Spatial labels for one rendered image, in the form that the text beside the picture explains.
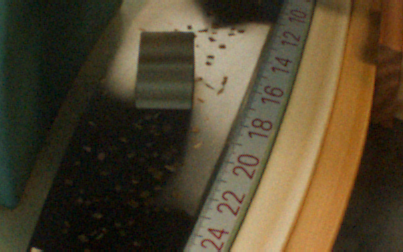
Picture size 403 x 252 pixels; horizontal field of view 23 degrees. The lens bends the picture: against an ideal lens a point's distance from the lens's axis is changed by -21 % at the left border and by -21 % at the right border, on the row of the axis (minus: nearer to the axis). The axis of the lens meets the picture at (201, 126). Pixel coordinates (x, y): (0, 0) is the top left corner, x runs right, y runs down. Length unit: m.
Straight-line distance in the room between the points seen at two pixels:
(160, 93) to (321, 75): 0.20
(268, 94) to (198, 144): 0.20
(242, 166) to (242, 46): 0.30
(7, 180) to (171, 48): 0.15
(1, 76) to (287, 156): 0.17
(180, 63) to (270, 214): 0.25
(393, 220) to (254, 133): 0.10
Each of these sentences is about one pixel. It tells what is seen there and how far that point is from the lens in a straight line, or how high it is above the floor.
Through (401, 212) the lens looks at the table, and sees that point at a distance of 0.51.
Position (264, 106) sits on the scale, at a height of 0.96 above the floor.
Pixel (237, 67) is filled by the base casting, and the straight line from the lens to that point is 0.72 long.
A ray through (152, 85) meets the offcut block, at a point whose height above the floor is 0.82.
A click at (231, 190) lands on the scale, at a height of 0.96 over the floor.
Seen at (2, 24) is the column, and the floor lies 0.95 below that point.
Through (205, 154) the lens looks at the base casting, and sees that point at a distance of 0.67.
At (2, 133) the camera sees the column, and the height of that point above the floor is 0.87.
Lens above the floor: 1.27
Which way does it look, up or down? 44 degrees down
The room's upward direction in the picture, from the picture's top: 4 degrees clockwise
